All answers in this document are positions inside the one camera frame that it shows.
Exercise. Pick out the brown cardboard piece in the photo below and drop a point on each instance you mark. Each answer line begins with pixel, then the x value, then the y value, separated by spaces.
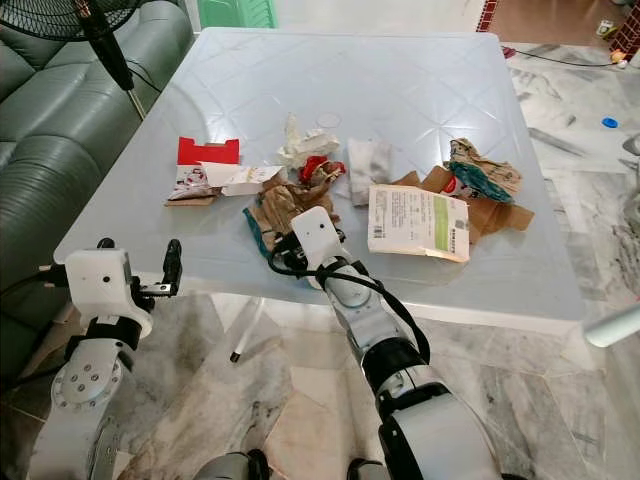
pixel 500 213

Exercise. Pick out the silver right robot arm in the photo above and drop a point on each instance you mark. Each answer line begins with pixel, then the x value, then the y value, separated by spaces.
pixel 440 440

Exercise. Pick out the white silver plastic pouch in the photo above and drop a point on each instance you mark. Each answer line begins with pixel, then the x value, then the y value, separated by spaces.
pixel 370 170

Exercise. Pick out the crumpled red wrapper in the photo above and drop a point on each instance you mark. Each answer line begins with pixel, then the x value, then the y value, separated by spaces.
pixel 317 167

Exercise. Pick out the clear round lid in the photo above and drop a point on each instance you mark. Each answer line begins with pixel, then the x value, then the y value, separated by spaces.
pixel 328 120

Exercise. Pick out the teal plastic wrapper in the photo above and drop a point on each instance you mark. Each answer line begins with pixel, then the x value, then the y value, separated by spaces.
pixel 253 230

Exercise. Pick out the green leather sofa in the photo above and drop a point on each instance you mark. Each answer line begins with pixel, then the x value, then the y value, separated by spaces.
pixel 60 150

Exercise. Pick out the red white carton box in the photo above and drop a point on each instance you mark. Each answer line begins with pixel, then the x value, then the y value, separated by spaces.
pixel 207 152

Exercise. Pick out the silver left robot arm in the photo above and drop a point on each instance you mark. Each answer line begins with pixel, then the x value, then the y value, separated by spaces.
pixel 82 385

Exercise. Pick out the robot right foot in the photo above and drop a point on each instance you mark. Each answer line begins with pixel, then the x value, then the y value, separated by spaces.
pixel 368 471

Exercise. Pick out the green plastic chair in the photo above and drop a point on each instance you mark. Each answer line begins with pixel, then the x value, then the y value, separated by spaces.
pixel 235 10

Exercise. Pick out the brown paper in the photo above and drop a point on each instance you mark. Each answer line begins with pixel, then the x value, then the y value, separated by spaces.
pixel 285 205

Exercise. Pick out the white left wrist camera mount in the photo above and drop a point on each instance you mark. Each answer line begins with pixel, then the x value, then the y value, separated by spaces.
pixel 105 285

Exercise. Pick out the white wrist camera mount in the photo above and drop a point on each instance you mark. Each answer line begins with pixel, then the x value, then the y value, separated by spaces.
pixel 105 285
pixel 320 238

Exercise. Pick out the white folded paper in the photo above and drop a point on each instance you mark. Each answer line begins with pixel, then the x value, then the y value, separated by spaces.
pixel 245 177

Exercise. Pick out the white plug adapter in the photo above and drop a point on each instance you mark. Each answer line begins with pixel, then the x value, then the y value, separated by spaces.
pixel 609 29

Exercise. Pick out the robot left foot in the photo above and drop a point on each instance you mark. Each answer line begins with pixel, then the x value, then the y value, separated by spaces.
pixel 242 467

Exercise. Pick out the blue bottle cap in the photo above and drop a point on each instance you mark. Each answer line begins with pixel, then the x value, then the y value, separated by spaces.
pixel 610 123

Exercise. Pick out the black standing fan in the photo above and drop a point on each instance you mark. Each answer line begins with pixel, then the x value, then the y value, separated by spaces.
pixel 105 40

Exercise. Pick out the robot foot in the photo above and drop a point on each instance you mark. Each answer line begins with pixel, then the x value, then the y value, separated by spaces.
pixel 368 471
pixel 242 467

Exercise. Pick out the crumpled white tissue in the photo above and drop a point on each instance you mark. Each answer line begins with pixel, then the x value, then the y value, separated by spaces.
pixel 305 148

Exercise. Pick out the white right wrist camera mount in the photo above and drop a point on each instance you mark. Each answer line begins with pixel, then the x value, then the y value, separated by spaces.
pixel 320 238

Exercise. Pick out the white table leg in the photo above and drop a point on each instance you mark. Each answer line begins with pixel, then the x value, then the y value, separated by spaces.
pixel 615 326
pixel 248 330

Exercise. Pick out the crumpled brown teal bag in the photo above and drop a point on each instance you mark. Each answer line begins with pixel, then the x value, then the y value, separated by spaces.
pixel 482 172

